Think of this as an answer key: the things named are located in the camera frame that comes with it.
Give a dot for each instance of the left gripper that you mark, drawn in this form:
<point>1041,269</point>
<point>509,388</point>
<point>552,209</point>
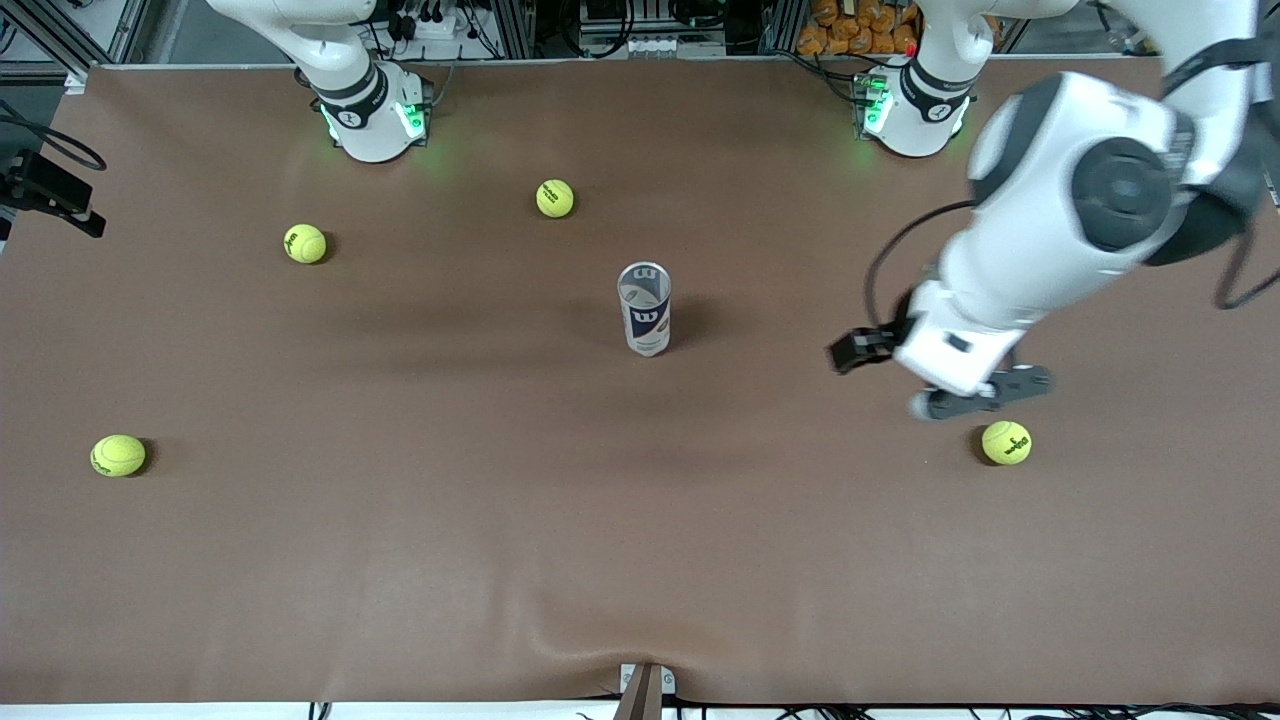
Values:
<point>884,342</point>

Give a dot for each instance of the white blue tennis ball can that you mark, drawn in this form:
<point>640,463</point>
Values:
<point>647,320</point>

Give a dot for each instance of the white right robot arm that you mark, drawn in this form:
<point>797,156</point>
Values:
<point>360,110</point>

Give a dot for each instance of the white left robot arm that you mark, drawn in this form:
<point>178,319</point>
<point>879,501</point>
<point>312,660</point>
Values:
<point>1050,210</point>

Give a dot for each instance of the yellow tennis ball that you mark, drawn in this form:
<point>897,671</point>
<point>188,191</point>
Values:
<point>1006,442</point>
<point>555,198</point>
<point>305,243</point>
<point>118,455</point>

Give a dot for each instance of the metal table corner clamp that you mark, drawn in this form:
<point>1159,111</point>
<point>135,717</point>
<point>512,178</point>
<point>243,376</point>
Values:
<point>77,82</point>

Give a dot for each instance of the brown table mat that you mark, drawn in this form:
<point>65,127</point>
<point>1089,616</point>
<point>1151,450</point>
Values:
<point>640,520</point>

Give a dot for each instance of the orange packaged goods pile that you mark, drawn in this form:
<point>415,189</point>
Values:
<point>860,25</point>

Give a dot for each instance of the white power strip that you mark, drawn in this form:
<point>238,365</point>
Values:
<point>450,30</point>

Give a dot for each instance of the grey camera pole bracket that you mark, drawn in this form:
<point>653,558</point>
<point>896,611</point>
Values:
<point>645,695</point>

